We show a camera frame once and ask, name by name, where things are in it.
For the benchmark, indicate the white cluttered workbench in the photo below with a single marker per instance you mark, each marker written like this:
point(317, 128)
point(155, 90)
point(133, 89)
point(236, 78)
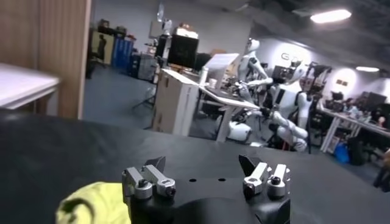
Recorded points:
point(350, 120)

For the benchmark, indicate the white humanoid robot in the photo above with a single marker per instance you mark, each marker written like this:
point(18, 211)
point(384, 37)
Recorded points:
point(289, 100)

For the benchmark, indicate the blue bag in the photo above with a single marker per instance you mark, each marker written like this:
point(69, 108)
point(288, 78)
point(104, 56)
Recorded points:
point(341, 152)

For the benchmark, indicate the tall white cardboard box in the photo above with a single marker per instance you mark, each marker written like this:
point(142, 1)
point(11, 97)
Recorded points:
point(173, 100)

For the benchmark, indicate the white bottle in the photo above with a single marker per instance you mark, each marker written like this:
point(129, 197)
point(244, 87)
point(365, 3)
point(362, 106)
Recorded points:
point(203, 76)

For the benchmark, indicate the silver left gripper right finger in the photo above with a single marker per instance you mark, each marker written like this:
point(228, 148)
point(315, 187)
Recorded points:
point(262, 178)

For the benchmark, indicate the lime green t-shirt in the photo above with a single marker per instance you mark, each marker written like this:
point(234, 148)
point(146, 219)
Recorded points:
point(100, 204)

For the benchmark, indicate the white cup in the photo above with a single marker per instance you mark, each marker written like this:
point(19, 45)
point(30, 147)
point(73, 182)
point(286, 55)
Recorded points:
point(212, 83)

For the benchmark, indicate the white folding table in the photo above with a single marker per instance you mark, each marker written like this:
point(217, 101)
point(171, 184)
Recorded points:
point(21, 85)

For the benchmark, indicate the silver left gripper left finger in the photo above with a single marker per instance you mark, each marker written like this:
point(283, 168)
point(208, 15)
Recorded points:
point(146, 179)

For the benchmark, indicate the black monitor on stand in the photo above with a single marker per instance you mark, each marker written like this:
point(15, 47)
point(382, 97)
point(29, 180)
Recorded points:
point(182, 51)

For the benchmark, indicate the bright ceiling light panel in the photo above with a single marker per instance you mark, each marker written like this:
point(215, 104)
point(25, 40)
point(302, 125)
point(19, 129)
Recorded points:
point(330, 16)
point(367, 69)

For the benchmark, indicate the white standing desk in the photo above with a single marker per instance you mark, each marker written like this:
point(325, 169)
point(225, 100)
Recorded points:
point(225, 115)

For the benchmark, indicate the white curved board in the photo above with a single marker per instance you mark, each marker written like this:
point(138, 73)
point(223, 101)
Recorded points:
point(221, 64)

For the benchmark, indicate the blue cabinet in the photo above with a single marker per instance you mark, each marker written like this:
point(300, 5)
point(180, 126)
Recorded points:
point(122, 53)

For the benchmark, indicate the wooden partition screen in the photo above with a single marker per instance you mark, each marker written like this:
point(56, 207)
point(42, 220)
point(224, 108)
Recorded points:
point(58, 45)

